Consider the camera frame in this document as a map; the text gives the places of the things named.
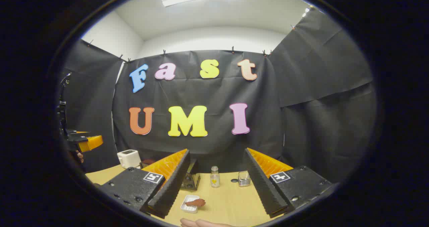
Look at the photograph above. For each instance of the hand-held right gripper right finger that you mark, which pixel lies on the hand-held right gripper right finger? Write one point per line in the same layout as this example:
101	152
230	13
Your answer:
261	183

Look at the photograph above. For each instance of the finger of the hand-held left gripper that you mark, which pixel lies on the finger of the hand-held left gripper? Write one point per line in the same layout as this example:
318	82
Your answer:
92	142

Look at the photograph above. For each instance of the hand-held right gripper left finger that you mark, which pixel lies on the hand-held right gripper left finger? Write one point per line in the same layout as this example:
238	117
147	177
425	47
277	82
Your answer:
174	183

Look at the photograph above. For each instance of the black electric oven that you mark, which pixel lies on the black electric oven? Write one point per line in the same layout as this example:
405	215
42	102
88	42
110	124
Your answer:
191	180

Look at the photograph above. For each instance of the brown meat piece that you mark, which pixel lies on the brown meat piece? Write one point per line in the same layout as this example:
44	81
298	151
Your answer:
196	202

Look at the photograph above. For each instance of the white rectangular tray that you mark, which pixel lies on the white rectangular tray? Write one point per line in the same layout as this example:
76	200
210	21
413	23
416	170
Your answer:
188	208

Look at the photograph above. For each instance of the white toaster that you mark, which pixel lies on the white toaster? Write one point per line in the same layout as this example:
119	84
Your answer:
129	158

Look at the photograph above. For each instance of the glass bottle with yellow label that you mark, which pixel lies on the glass bottle with yellow label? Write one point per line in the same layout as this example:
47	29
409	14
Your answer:
215	180

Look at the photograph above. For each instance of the black backdrop cloth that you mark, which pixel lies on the black backdrop cloth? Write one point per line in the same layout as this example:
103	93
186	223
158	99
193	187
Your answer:
207	93

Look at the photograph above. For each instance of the row of small cloth clips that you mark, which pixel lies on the row of small cloth clips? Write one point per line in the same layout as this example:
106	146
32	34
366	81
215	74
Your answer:
232	49

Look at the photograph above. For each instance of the small ceiling light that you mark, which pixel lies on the small ceiling light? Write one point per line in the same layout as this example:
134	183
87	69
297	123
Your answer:
305	12

